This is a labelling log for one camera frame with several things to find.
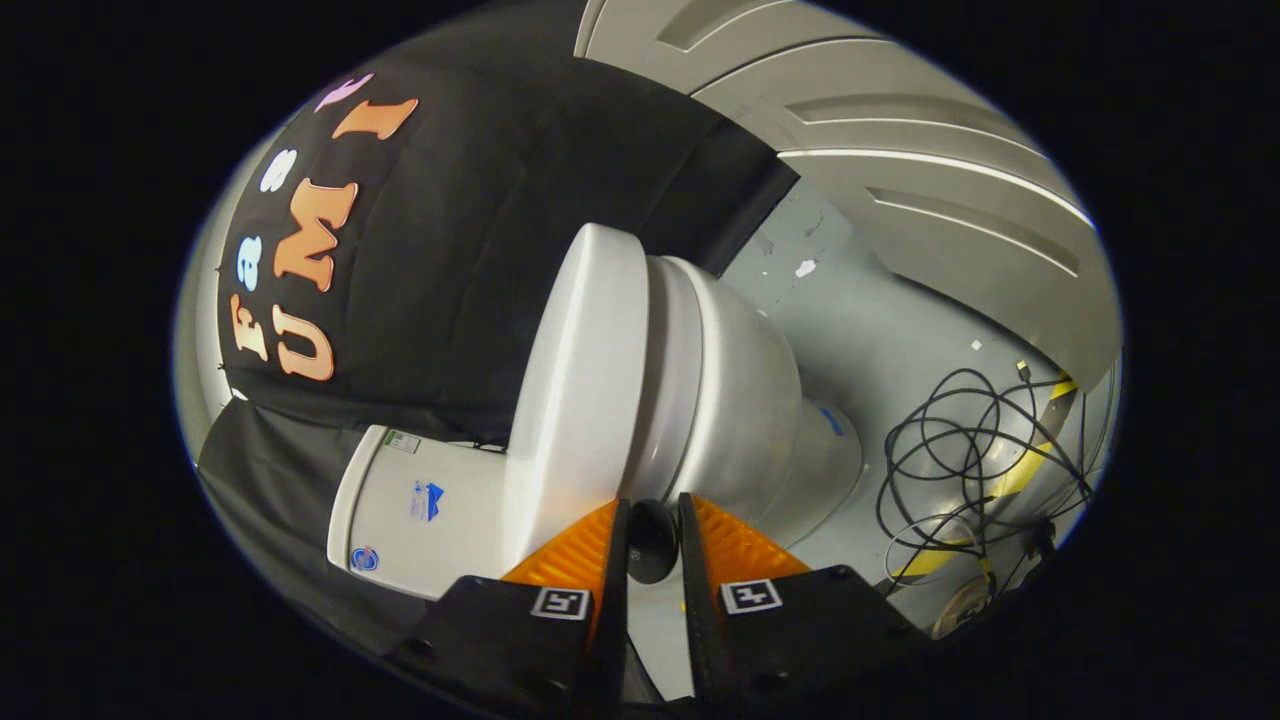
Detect white toilet body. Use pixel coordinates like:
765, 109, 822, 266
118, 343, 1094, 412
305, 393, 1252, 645
327, 258, 866, 603

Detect white toilet seat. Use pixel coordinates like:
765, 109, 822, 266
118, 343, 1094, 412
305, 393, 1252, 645
625, 255, 706, 501

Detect black cable tangle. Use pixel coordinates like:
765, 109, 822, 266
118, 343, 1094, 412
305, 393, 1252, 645
875, 360, 1096, 601

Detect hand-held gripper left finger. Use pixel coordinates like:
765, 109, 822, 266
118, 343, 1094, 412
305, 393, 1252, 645
385, 497, 633, 720

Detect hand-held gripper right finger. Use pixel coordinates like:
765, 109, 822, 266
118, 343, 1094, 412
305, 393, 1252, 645
678, 492, 921, 711

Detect black backdrop cloth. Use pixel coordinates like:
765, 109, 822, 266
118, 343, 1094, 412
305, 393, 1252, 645
195, 50, 801, 651

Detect white toilet lid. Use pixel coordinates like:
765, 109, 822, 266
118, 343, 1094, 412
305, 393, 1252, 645
497, 222, 696, 701

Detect pale round disc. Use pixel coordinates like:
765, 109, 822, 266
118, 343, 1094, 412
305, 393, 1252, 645
930, 575, 996, 641

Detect white panelled cabinet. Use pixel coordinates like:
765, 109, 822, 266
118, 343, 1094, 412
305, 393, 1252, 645
573, 0, 1123, 391

